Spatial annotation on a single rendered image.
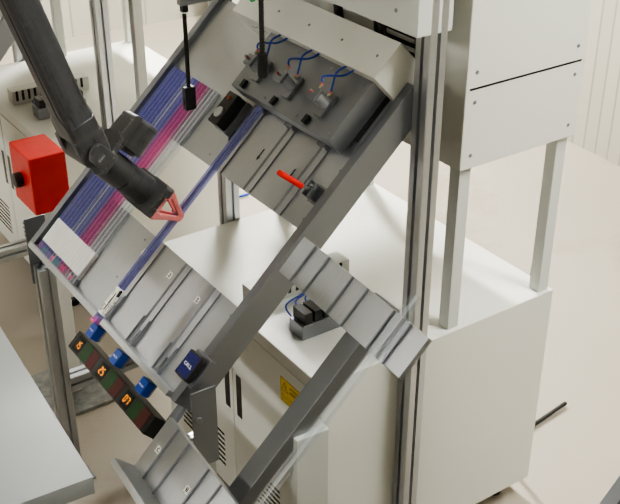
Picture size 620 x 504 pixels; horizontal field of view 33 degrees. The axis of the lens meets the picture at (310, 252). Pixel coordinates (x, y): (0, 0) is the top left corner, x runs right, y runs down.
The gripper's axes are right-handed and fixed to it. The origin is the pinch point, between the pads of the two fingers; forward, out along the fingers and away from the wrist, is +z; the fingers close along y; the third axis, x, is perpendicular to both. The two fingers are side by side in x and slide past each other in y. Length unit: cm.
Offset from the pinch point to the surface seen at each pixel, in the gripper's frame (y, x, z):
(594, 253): 59, -76, 200
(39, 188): 80, 18, 20
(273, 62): 10.9, -35.1, 3.8
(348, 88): -11.9, -37.3, 4.2
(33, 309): 135, 57, 78
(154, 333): -2.9, 20.6, 10.8
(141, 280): 10.1, 15.0, 10.5
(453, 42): -16, -57, 14
